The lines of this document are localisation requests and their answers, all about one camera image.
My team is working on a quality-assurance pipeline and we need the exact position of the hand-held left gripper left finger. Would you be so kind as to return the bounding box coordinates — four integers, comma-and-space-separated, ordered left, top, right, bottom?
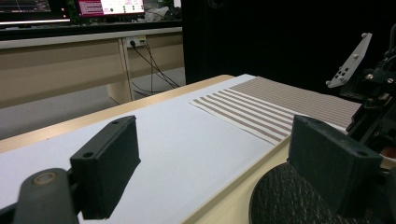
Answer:
69, 115, 142, 220

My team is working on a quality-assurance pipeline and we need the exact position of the black cables bundle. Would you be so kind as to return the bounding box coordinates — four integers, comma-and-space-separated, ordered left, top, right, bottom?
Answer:
129, 39, 181, 98

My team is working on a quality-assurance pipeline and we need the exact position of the striped placemat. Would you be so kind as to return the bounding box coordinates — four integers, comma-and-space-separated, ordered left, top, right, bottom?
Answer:
189, 76, 362, 147

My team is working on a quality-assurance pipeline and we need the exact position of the white board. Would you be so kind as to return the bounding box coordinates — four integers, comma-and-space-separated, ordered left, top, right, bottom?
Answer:
0, 73, 291, 224

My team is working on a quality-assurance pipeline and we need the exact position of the white wall socket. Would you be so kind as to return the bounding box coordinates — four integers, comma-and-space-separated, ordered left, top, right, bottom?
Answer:
125, 35, 147, 49

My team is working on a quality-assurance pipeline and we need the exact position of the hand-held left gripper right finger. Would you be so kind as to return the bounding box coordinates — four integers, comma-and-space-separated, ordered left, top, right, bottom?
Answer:
286, 114, 384, 217

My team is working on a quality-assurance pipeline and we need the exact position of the bright monitor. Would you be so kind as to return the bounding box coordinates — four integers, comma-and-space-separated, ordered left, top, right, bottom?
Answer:
74, 0, 146, 19

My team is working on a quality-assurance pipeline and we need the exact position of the dark monitor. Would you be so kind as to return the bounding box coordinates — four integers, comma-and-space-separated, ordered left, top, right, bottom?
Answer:
0, 0, 71, 26

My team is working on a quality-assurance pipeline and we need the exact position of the beige tray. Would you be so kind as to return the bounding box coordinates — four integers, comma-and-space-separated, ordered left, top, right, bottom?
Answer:
180, 135, 396, 224

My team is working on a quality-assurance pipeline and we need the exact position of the black curtain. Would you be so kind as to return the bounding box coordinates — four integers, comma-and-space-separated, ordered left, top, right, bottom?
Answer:
181, 0, 396, 96

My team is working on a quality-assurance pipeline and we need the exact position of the white crumpled bag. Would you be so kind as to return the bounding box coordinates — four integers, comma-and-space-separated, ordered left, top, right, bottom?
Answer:
145, 6, 171, 23

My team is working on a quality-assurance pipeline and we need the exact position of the beige desk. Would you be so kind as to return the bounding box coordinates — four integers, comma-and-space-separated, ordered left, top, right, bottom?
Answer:
0, 26, 185, 110

